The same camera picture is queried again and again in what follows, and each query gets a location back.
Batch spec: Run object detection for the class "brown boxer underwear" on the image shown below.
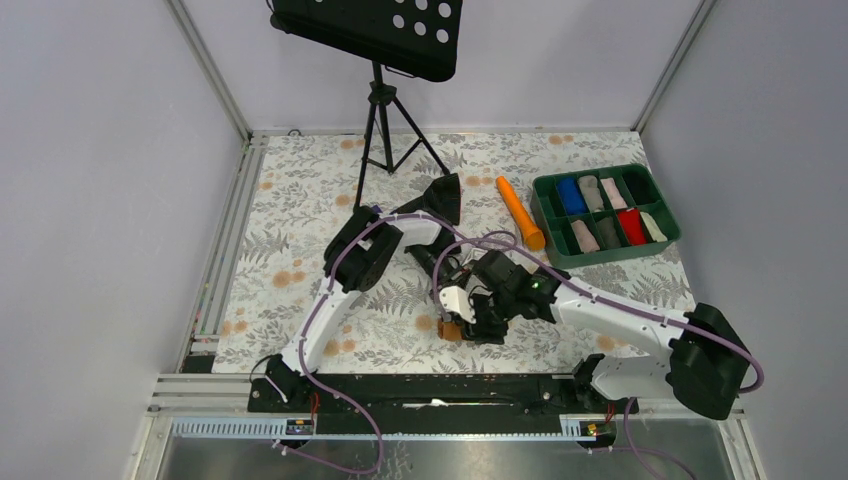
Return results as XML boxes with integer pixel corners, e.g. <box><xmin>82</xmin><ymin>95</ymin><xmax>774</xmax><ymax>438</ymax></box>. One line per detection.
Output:
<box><xmin>437</xmin><ymin>320</ymin><xmax>463</xmax><ymax>342</ymax></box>

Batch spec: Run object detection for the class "floral patterned table mat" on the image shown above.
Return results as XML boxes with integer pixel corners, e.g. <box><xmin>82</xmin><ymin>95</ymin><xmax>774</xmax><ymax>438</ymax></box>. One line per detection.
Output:
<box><xmin>211</xmin><ymin>131</ymin><xmax>718</xmax><ymax>376</ymax></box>

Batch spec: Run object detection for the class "orange rolled cloth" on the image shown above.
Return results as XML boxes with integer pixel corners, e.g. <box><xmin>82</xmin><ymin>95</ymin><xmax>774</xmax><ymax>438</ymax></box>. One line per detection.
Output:
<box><xmin>495</xmin><ymin>176</ymin><xmax>546</xmax><ymax>251</ymax></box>

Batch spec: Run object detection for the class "black striped underwear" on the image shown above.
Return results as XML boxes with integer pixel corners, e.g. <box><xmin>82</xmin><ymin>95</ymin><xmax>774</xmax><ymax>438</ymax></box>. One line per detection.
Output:
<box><xmin>394</xmin><ymin>173</ymin><xmax>462</xmax><ymax>225</ymax></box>

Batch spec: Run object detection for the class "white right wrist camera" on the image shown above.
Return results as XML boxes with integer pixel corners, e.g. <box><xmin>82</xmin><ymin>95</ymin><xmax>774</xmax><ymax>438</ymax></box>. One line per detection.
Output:
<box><xmin>438</xmin><ymin>285</ymin><xmax>476</xmax><ymax>324</ymax></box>

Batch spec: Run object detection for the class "red rolled underwear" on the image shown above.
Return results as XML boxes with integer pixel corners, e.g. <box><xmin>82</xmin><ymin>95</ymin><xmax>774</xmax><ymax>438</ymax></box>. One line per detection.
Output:
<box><xmin>616</xmin><ymin>208</ymin><xmax>647</xmax><ymax>246</ymax></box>

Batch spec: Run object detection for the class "blue rolled underwear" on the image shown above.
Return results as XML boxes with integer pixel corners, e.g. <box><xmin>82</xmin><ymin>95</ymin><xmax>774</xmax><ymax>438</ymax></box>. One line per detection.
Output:
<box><xmin>556</xmin><ymin>177</ymin><xmax>589</xmax><ymax>215</ymax></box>

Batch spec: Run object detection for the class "pink rolled underwear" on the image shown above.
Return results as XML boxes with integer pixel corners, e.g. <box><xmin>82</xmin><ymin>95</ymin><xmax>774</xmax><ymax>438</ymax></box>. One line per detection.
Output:
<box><xmin>601</xmin><ymin>177</ymin><xmax>628</xmax><ymax>210</ymax></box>

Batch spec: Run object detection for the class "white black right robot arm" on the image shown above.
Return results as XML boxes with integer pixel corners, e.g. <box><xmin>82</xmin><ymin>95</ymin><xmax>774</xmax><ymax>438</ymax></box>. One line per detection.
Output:
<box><xmin>438</xmin><ymin>251</ymin><xmax>754</xmax><ymax>420</ymax></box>

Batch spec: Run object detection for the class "beige-pink rolled underwear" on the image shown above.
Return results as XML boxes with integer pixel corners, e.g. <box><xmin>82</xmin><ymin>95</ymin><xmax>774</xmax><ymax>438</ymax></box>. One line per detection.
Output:
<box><xmin>571</xmin><ymin>220</ymin><xmax>601</xmax><ymax>254</ymax></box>

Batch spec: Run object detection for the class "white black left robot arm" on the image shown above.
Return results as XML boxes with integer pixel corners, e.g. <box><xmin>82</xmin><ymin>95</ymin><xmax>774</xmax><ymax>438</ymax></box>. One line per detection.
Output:
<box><xmin>266</xmin><ymin>207</ymin><xmax>463</xmax><ymax>411</ymax></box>

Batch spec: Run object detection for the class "green divided organizer tray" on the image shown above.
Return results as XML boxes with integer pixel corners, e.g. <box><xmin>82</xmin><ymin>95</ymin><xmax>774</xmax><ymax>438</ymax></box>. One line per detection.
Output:
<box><xmin>531</xmin><ymin>163</ymin><xmax>682</xmax><ymax>269</ymax></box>

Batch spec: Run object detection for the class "black music stand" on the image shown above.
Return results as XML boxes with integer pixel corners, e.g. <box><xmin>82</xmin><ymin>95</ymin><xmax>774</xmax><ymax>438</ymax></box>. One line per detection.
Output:
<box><xmin>266</xmin><ymin>0</ymin><xmax>463</xmax><ymax>206</ymax></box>

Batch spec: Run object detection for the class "cream rolled underwear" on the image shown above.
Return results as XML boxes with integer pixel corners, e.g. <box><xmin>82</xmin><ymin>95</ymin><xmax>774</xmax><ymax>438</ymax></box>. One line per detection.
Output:
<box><xmin>640</xmin><ymin>211</ymin><xmax>668</xmax><ymax>243</ymax></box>

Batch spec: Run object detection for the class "black mounting base rail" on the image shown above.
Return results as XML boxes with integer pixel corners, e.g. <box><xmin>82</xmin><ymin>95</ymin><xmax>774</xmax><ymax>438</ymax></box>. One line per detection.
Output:
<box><xmin>247</xmin><ymin>374</ymin><xmax>627</xmax><ymax>435</ymax></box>

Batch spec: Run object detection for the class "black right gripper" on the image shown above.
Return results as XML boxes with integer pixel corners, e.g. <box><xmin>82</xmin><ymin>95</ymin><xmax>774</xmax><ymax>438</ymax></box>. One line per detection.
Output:
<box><xmin>461</xmin><ymin>289</ymin><xmax>518</xmax><ymax>347</ymax></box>

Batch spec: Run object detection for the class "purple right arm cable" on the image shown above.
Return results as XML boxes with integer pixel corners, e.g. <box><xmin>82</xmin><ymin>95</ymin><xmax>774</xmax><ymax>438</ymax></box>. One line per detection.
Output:
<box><xmin>430</xmin><ymin>230</ymin><xmax>766</xmax><ymax>480</ymax></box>

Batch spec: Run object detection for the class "light grey rolled underwear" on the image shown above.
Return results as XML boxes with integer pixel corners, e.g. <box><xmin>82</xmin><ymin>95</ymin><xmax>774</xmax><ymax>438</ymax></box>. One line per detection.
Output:
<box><xmin>578</xmin><ymin>175</ymin><xmax>604</xmax><ymax>212</ymax></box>

